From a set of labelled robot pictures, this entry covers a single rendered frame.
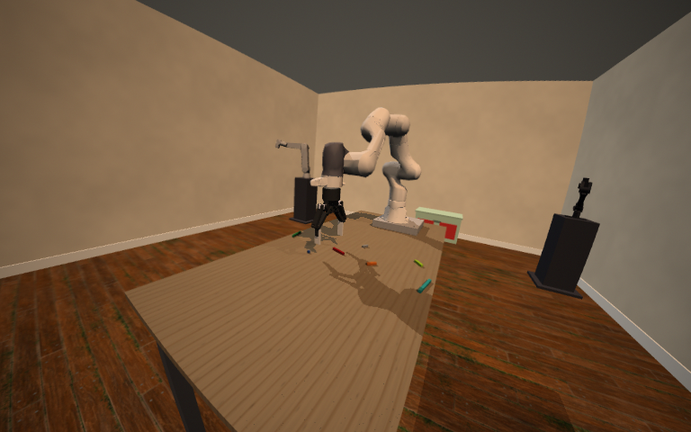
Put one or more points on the turquoise rod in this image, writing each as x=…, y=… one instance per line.
x=423, y=287

